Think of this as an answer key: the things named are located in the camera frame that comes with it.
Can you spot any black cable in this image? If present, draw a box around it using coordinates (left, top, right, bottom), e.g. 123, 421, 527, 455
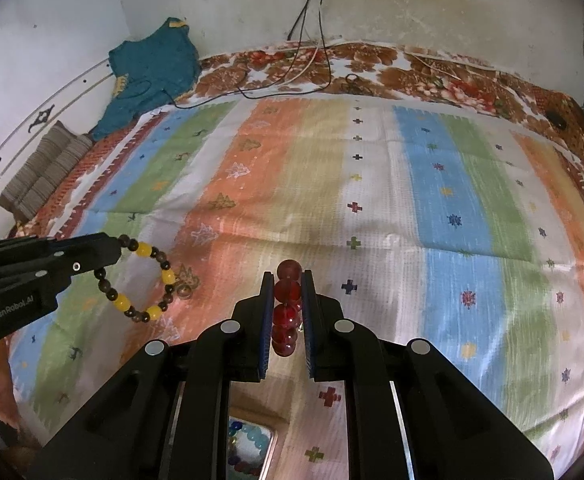
122, 0, 367, 111
287, 0, 317, 43

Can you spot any striped pastel cloth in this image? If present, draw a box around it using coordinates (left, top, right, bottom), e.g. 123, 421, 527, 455
9, 95, 584, 480

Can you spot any folded grey striped cloth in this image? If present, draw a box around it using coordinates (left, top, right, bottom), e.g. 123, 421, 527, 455
0, 121, 95, 223

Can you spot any red bead bracelet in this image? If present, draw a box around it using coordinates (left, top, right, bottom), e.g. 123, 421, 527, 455
271, 259, 303, 358

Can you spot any teal garment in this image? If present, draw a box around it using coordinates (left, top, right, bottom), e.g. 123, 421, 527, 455
92, 16, 201, 141

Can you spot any light blue bead bracelet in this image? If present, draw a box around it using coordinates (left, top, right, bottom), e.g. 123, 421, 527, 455
232, 422, 273, 461

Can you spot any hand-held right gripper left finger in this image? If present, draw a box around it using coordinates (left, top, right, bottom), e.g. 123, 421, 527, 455
29, 270, 275, 480

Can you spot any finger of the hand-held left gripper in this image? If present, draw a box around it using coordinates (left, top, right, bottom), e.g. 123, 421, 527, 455
0, 232, 122, 261
2, 247, 122, 301

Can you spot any silver metal tin box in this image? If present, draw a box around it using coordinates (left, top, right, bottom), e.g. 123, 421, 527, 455
227, 414, 279, 480

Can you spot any yellow and brown bead bracelet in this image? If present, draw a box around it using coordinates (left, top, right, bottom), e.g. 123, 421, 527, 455
94, 234, 177, 323

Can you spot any white bed headboard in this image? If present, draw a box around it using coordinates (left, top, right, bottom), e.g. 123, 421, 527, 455
0, 55, 117, 241

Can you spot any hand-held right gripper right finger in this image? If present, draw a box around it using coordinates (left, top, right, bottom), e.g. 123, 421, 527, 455
302, 270, 555, 480

